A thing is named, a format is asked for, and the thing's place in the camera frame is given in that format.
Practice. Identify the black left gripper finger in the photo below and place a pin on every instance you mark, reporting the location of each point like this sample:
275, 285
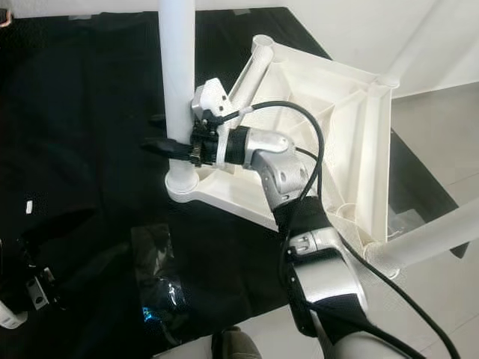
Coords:
52, 226
91, 271

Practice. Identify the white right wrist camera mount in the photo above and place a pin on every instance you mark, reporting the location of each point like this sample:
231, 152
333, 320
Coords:
209, 97

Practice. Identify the small copper round knob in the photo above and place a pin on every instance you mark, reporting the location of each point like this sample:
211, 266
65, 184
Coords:
4, 16

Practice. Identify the black table cloth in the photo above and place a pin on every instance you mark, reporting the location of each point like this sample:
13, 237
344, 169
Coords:
82, 134

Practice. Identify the silver robot right leg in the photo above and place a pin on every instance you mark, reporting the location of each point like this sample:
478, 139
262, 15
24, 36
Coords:
238, 345

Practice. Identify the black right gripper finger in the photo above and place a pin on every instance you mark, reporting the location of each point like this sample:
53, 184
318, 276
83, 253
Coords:
157, 120
168, 149

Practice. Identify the small white paper scrap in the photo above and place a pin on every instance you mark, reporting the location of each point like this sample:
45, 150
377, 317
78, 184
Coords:
29, 206

